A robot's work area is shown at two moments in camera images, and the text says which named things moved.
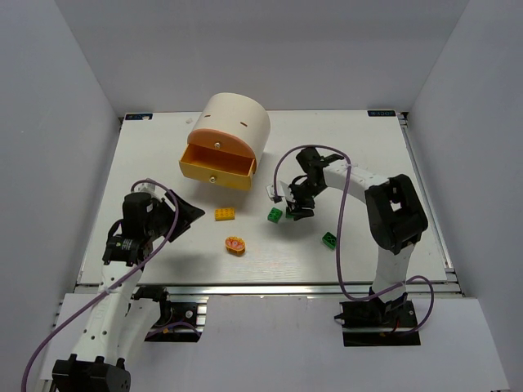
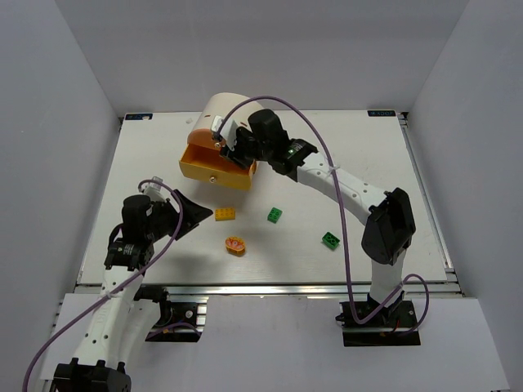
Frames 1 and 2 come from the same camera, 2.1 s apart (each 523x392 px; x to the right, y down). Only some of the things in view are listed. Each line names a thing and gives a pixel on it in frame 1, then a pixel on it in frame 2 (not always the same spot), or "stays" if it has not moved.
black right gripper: (300, 200) to (235, 154)
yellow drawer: (216, 167) stays
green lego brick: (329, 239) stays
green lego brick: (274, 215) stays
